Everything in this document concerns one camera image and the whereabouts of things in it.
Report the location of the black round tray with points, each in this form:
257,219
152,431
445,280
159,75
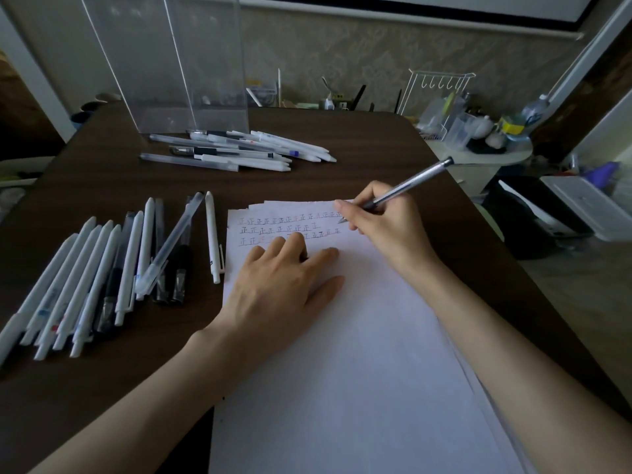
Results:
479,148

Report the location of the black router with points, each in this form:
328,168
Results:
358,96

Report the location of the white low cabinet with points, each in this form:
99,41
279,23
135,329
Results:
469,175

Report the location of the person's right hand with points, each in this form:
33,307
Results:
395,227

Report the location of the purple bottle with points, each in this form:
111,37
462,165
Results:
602,175

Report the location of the stack of white paper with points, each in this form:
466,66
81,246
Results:
345,389

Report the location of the black bag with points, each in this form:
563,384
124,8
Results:
513,231

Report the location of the white projector screen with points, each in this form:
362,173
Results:
469,2

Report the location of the small white bottle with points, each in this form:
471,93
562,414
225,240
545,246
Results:
329,103

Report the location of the person's left forearm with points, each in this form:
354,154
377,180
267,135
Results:
133,419

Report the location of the beige plastic bin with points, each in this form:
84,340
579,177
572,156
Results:
29,162

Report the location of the person's right forearm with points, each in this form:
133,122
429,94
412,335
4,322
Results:
518,380

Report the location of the clear plastic measuring jug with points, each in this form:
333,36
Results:
456,133

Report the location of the pile of pens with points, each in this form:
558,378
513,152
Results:
257,161

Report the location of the white teapot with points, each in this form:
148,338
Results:
481,127

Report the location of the person's left hand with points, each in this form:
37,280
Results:
276,301

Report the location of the yellow green container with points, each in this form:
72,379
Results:
512,127

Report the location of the group of colourful cups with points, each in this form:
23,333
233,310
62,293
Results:
79,118

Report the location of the clear plastic bottle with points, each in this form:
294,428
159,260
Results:
534,113

